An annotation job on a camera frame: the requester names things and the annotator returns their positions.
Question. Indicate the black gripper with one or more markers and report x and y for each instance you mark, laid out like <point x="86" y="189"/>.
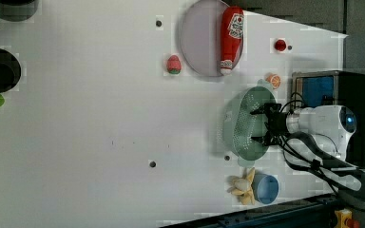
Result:
<point x="276" y="124"/>

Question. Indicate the blue plastic cup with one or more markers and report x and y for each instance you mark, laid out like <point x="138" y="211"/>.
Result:
<point x="266" y="188"/>

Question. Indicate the round grey plate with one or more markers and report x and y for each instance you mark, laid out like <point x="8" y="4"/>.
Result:
<point x="200" y="37"/>

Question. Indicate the yellow red emergency button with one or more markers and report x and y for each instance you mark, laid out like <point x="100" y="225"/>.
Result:
<point x="345" y="219"/>

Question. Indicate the small red ball toy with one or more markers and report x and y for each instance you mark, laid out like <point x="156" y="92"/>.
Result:
<point x="280" y="45"/>

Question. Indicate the green plastic strainer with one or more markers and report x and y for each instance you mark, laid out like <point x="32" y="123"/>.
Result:
<point x="239" y="125"/>

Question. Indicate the orange slice toy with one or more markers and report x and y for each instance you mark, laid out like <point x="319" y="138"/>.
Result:
<point x="274" y="80"/>

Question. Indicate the red strawberry toy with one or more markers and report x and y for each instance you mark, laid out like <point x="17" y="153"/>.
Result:
<point x="173" y="65"/>

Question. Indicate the red plush ketchup bottle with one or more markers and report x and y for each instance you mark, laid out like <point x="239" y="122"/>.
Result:
<point x="231" y="36"/>

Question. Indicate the dark grey bowl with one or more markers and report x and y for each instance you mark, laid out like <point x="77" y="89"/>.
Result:
<point x="18" y="10"/>

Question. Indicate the plush peeled banana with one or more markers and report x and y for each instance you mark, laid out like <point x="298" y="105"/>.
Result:
<point x="241" y="187"/>

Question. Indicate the blue toy oven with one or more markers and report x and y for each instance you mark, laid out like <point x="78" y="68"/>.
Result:
<point x="337" y="88"/>

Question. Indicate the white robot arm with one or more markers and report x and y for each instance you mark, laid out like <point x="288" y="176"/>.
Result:
<point x="315" y="140"/>

